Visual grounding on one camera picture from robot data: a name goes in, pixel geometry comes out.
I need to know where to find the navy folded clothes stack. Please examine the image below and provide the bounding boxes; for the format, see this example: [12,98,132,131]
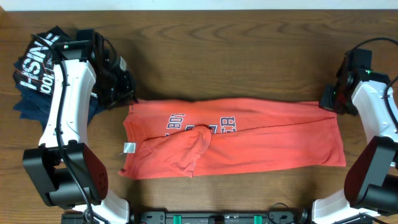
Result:
[12,25,106,131]

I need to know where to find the red printed t-shirt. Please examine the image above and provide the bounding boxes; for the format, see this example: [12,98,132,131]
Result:
[120,98,346,180]

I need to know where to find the black printed folded t-shirt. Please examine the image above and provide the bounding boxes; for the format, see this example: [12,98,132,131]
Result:
[13,39,55,96]

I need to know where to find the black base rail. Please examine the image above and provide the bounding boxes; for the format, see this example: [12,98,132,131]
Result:
[129,209,310,224]

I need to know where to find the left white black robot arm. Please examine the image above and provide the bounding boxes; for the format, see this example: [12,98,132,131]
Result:
[22,29,137,223]

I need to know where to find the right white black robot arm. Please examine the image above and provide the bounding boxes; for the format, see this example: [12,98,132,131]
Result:
[311,48,397,223]

